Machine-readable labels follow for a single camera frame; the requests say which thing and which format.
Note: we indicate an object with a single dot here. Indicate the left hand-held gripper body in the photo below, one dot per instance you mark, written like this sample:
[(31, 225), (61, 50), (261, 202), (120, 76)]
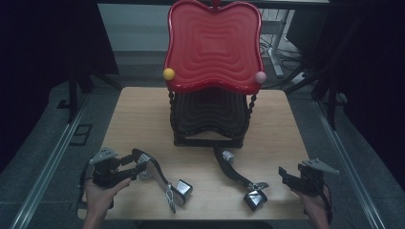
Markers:
[(106, 171)]

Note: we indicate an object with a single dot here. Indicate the person's left hand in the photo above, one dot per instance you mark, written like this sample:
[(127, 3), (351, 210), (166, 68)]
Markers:
[(100, 198)]

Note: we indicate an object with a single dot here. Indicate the white desk leg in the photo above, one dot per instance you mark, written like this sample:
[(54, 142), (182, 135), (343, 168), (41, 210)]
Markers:
[(277, 47)]

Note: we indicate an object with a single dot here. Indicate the red and black shoe rack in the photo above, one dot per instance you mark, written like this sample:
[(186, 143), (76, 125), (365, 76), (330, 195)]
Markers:
[(213, 47)]

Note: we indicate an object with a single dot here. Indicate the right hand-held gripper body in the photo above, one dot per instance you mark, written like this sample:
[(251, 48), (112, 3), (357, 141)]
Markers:
[(312, 179)]

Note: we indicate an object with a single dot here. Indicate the person's right hand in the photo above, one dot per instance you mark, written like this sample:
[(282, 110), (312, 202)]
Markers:
[(315, 205)]

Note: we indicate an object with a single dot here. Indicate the grey desk panel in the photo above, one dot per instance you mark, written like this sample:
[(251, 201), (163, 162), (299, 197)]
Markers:
[(133, 28)]

